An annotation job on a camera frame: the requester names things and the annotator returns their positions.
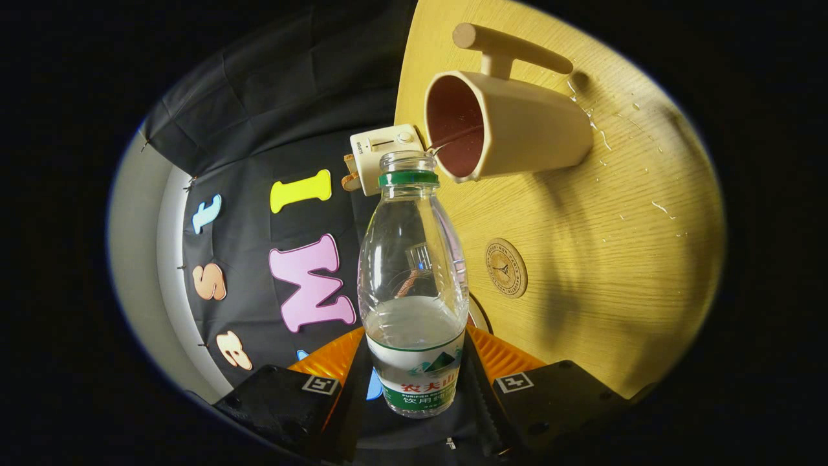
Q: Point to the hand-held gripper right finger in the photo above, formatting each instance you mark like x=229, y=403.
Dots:
x=480, y=395

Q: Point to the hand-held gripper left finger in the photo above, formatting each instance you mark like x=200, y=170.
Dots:
x=349, y=414

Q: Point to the round wooden coaster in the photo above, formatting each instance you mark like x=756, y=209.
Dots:
x=506, y=267

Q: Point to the clear plastic juice bottle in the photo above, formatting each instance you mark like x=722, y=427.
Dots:
x=414, y=272

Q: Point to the wooden table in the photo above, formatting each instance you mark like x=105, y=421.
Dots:
x=614, y=259

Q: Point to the bread slice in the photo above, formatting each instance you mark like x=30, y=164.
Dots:
x=350, y=178

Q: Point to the white toaster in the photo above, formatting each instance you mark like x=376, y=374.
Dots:
x=378, y=149

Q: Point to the black backdrop cloth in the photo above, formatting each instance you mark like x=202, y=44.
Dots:
x=272, y=84

